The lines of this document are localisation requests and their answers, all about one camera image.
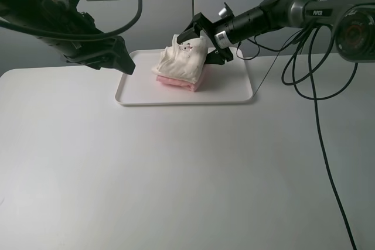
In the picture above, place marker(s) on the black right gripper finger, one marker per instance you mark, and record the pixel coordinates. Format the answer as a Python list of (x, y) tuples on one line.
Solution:
[(215, 57), (191, 32)]

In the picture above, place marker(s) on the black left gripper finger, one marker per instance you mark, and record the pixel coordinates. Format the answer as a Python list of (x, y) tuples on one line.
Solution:
[(116, 56)]

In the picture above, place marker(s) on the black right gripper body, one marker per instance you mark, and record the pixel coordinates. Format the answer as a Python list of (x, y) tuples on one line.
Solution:
[(216, 34)]

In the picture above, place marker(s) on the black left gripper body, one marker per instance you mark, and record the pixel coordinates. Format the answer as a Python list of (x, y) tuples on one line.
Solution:
[(87, 53)]

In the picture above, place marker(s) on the cream white towel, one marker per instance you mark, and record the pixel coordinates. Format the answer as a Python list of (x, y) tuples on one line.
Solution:
[(183, 61)]

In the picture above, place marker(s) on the pink towel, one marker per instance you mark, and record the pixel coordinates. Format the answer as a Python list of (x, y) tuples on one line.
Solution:
[(193, 87)]

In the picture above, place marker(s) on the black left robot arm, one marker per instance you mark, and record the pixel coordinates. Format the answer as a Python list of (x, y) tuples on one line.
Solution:
[(22, 16)]

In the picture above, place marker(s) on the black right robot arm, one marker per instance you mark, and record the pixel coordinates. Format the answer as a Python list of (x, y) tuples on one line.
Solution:
[(352, 23)]

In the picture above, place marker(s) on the white rectangular plastic tray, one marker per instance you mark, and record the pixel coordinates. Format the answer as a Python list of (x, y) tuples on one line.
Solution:
[(226, 84)]

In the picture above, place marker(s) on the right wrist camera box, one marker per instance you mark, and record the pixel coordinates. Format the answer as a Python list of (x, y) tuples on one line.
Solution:
[(226, 12)]

